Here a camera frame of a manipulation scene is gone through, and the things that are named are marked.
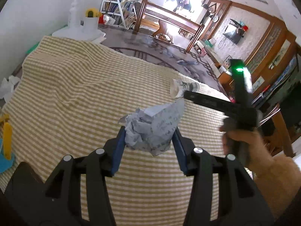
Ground white desk lamp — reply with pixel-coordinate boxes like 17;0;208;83
52;0;106;43

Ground yellow ornament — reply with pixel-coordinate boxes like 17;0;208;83
85;8;100;19

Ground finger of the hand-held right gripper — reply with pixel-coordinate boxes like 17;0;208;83
183;91;239;118

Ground yellow striped table cloth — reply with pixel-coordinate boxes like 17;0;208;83
0;35;236;226

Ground person's right hand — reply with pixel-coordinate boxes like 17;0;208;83
219;127;276;177

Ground white book rack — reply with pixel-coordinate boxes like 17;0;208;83
100;0;141;27

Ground grey paper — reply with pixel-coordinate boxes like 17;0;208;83
118;98;185;157

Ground blue card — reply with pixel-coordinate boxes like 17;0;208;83
0;139;17;173

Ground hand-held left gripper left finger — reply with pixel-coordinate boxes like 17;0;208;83
30;125;127;226

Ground white pen holder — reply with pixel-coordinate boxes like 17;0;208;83
82;16;99;32

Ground hanging clothes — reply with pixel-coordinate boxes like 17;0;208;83
166;0;195;13

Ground wooden dining chair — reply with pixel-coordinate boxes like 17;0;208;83
132;0;205;52

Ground carved wooden chair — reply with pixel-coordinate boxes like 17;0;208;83
256;104;297;158

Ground low television cabinet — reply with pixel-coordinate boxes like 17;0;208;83
196;40;233;76

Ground colourful wall chart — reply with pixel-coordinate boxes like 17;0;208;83
266;54;300;95

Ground wall shelf with items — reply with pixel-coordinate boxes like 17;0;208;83
229;19;248;32

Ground crumpled white tissue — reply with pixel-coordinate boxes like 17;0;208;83
0;75;20;100

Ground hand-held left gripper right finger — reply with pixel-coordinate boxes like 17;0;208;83
171;128;275;226

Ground person's right forearm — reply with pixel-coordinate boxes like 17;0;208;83
245;155;301;219

